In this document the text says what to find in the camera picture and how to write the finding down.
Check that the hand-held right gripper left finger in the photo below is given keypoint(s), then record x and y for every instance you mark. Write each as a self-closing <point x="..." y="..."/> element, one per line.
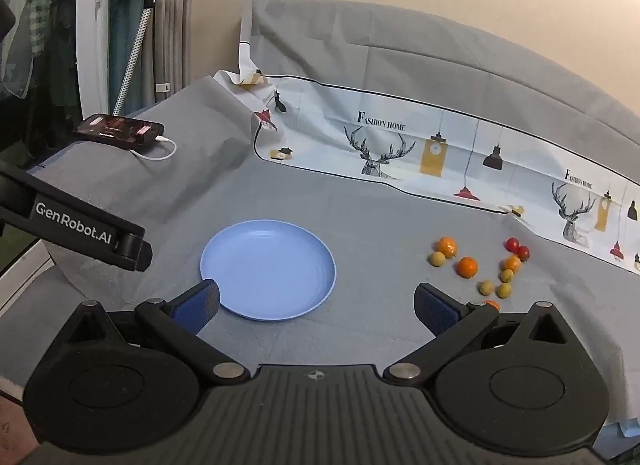
<point x="197" y="302"/>

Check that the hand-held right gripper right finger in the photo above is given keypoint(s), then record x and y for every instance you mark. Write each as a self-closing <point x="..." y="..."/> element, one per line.
<point x="437" y="310"/>

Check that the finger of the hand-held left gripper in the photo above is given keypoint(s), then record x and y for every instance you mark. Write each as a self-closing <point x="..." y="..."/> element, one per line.
<point x="135" y="252"/>

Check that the blue plate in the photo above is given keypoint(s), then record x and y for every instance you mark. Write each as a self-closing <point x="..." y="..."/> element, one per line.
<point x="270" y="265"/>

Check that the red cherry tomato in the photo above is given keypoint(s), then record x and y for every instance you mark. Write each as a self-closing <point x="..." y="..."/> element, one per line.
<point x="523" y="252"/>
<point x="512" y="244"/>

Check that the black smartphone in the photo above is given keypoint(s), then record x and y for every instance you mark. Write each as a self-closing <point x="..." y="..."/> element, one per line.
<point x="117" y="129"/>

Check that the grey printed tablecloth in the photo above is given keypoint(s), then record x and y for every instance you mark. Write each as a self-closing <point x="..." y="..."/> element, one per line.
<point x="350" y="225"/>

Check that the white curtain clip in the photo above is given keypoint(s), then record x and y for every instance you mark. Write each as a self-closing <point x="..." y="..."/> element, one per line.
<point x="162" y="87"/>

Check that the teal curtain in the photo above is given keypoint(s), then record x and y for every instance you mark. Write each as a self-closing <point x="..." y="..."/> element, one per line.
<point x="125" y="20"/>

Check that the grey curtain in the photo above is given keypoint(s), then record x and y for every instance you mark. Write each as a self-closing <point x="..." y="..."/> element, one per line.
<point x="175" y="20"/>

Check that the light blue sheet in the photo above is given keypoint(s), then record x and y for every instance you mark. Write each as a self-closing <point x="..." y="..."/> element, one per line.
<point x="625" y="437"/>

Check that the white door frame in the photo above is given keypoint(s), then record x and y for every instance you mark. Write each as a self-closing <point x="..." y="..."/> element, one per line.
<point x="95" y="45"/>

